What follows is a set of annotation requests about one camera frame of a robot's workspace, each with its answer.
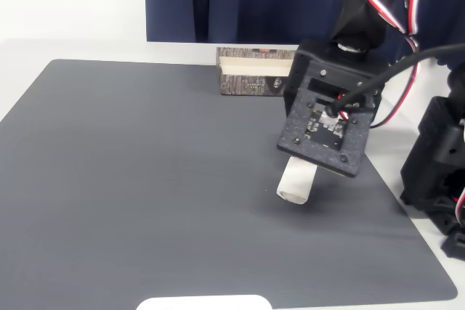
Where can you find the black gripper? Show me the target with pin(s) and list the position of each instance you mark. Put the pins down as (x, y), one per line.
(304, 67)

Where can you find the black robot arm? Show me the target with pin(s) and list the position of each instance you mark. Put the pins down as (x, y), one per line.
(359, 16)

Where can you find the bark print cardboard box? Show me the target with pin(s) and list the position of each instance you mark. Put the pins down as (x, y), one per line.
(236, 86)

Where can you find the grey rubber desk mat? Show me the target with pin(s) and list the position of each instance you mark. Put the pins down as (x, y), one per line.
(145, 179)

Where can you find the white flat device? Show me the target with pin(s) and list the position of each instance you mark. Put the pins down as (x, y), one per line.
(203, 303)

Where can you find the black wrist camera mount plate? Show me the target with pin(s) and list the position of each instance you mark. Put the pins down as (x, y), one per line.
(301, 135)

